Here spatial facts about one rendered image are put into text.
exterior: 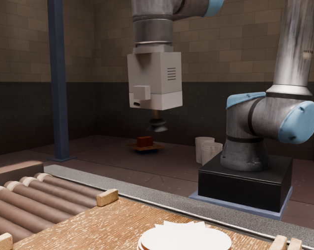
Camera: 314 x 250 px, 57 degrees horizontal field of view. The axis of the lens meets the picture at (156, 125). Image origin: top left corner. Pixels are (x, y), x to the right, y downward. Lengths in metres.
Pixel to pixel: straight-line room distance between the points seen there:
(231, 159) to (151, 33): 0.52
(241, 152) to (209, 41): 4.73
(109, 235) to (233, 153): 0.49
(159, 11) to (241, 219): 0.48
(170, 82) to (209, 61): 4.99
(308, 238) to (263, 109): 0.34
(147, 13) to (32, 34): 5.54
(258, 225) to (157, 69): 0.40
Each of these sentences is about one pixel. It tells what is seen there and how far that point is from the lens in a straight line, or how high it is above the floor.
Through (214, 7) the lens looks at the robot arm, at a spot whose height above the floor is 1.37.
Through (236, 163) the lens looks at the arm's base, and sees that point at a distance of 0.92.
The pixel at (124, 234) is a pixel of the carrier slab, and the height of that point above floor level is 0.94.
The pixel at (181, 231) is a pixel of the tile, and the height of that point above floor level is 0.97.
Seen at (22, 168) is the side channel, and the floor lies 0.95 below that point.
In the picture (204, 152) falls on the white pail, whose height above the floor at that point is 0.27.
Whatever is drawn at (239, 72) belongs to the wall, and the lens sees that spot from 5.34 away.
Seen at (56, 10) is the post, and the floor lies 2.31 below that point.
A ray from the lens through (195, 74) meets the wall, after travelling 5.62.
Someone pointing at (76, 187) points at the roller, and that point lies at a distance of 0.91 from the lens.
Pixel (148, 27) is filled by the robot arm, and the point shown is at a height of 1.32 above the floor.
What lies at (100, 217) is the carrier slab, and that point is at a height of 0.94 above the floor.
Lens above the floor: 1.22
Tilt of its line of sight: 8 degrees down
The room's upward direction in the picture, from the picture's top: straight up
